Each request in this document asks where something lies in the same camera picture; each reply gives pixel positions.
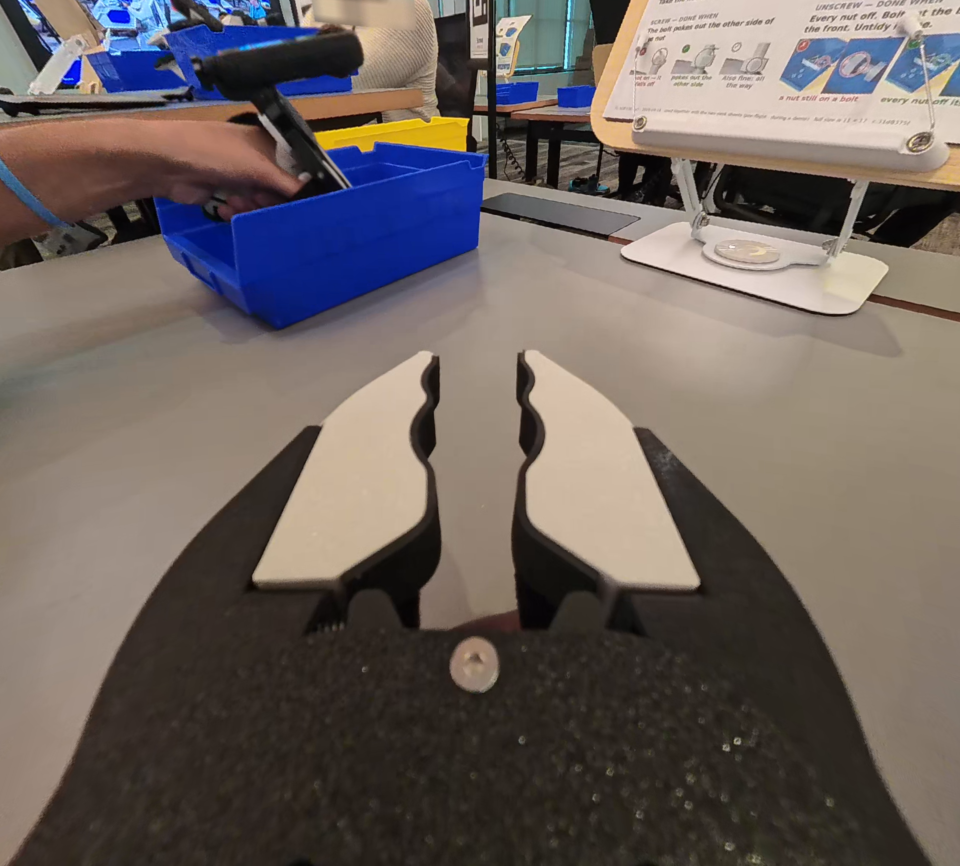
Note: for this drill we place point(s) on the person's left hand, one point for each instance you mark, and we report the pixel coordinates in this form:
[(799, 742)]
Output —
[(187, 161)]

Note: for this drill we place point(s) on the dark gadget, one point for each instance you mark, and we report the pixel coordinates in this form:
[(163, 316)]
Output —
[(191, 11)]

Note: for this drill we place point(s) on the yellow plastic bin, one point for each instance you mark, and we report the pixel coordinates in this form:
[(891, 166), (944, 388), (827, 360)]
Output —
[(420, 131)]

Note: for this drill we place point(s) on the blue divided plastic bin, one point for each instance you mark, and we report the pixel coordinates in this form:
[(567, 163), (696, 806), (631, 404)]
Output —
[(337, 258)]

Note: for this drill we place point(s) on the instruction board on white stand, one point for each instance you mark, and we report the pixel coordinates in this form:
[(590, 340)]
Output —
[(810, 285)]

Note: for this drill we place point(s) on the blue wristband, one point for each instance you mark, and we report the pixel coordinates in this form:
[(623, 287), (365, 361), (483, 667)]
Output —
[(30, 195)]

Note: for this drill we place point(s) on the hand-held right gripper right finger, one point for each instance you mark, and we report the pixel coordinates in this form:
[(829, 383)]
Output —
[(607, 498)]

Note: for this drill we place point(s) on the printed instruction sheet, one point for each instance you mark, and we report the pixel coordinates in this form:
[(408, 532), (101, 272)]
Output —
[(712, 56)]

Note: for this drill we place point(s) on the black desk mat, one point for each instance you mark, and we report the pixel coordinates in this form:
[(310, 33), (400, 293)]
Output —
[(562, 213)]

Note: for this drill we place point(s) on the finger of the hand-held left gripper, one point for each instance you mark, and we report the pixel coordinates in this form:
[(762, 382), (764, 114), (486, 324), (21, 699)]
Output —
[(322, 165)]

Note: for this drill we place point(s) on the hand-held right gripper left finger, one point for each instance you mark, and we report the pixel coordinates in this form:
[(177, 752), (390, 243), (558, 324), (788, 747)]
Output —
[(337, 498)]

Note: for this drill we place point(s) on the wood edged work table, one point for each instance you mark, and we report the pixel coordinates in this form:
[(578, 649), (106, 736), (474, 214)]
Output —
[(540, 112)]

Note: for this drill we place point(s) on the dark flat device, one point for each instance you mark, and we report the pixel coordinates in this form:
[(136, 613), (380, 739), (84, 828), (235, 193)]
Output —
[(75, 102)]

